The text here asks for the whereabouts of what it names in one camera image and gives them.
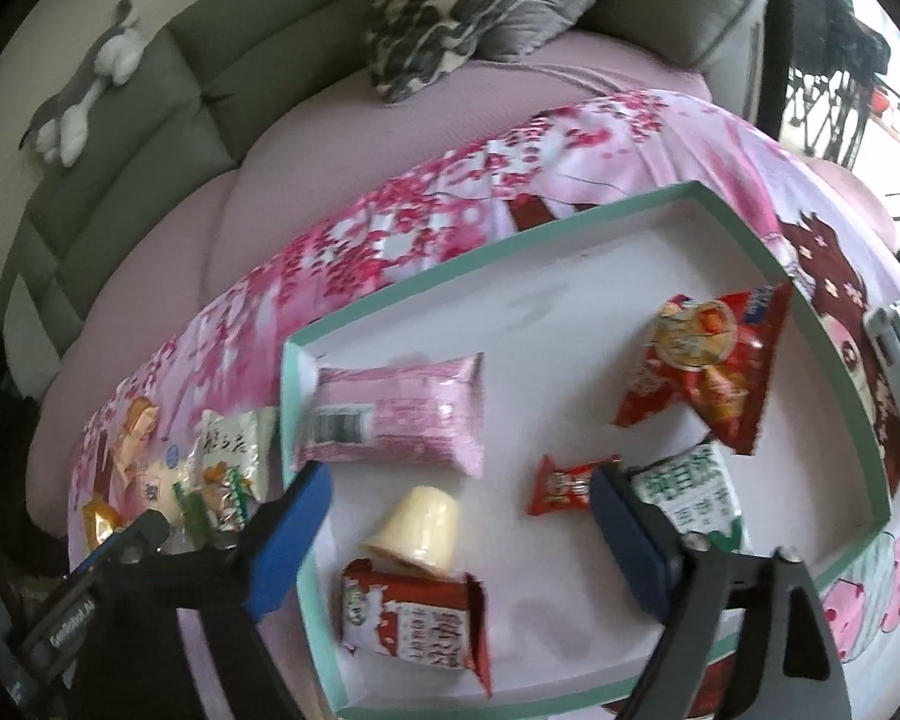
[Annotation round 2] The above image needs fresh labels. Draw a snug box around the small red candy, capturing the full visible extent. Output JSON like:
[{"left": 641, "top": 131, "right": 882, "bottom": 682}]
[{"left": 526, "top": 454, "right": 622, "bottom": 517}]

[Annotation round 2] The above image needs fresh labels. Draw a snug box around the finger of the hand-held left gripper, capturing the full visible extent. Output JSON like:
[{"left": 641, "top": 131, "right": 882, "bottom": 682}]
[{"left": 64, "top": 508, "right": 177, "bottom": 586}]

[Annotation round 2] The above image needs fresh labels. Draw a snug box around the black cloth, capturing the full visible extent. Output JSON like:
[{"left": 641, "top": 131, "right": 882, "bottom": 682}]
[{"left": 0, "top": 330, "right": 38, "bottom": 541}]

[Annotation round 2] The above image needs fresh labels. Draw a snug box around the pudding cup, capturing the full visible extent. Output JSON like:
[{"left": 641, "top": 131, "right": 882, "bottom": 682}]
[{"left": 361, "top": 485, "right": 462, "bottom": 578}]

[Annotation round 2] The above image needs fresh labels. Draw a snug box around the beige orange snack packet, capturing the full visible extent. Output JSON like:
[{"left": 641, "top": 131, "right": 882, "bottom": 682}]
[{"left": 116, "top": 396, "right": 162, "bottom": 488}]

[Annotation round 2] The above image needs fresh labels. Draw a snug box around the grey and white plush toy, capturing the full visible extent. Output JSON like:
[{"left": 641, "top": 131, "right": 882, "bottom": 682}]
[{"left": 19, "top": 0, "right": 147, "bottom": 166}]

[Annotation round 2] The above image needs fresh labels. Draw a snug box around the black folding chair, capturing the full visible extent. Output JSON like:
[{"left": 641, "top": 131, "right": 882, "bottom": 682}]
[{"left": 784, "top": 0, "right": 893, "bottom": 166}]

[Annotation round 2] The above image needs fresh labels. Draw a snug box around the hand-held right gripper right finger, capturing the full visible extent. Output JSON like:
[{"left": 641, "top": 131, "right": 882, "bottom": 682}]
[{"left": 589, "top": 463, "right": 852, "bottom": 720}]

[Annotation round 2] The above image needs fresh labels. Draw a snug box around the white packet with green print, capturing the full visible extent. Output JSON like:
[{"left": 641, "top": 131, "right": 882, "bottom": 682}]
[{"left": 187, "top": 406, "right": 278, "bottom": 541}]

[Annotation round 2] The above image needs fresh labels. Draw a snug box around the grey pillow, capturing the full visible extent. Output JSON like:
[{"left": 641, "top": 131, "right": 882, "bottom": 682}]
[{"left": 472, "top": 0, "right": 661, "bottom": 65}]

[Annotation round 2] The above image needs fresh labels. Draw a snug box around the grey sofa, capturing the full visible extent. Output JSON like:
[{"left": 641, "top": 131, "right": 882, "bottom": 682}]
[{"left": 0, "top": 0, "right": 770, "bottom": 533}]

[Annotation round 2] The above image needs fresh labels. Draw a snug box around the red and white milk packet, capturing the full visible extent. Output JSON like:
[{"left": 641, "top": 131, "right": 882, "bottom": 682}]
[{"left": 337, "top": 559, "right": 494, "bottom": 695}]

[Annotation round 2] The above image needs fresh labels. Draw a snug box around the red triangular snack packet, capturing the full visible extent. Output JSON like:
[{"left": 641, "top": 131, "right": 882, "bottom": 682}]
[{"left": 613, "top": 281, "right": 794, "bottom": 456}]

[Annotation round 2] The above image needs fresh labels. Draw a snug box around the pink sofa seat cover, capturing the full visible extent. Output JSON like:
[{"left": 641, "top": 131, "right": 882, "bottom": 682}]
[{"left": 26, "top": 34, "right": 710, "bottom": 533}]

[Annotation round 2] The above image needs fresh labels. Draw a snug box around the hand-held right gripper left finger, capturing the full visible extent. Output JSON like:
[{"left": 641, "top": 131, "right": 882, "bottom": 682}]
[{"left": 82, "top": 459, "right": 336, "bottom": 720}]

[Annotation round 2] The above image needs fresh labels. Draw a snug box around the white tray with green rim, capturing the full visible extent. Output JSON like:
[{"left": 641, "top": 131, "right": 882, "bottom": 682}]
[{"left": 279, "top": 180, "right": 893, "bottom": 713}]

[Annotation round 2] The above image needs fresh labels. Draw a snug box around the light grey cushion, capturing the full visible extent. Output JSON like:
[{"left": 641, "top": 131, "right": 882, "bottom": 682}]
[{"left": 4, "top": 270, "right": 83, "bottom": 391}]

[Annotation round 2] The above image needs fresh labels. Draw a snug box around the black door frame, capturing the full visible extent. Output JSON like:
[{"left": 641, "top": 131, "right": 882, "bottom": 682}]
[{"left": 754, "top": 0, "right": 796, "bottom": 143}]

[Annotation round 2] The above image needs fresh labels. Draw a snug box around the pink snack packet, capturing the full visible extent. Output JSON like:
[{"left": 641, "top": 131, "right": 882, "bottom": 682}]
[{"left": 294, "top": 351, "right": 487, "bottom": 477}]

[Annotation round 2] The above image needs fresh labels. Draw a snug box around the printed cartoon blanket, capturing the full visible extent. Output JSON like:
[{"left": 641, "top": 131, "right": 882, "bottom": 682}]
[{"left": 67, "top": 88, "right": 900, "bottom": 720}]

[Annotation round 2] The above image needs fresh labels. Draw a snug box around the black and white patterned pillow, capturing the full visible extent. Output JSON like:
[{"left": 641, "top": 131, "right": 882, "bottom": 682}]
[{"left": 364, "top": 0, "right": 571, "bottom": 104}]

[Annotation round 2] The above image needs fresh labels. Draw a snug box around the green and white cracker packet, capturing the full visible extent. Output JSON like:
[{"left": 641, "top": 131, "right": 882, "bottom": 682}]
[{"left": 628, "top": 441, "right": 743, "bottom": 552}]

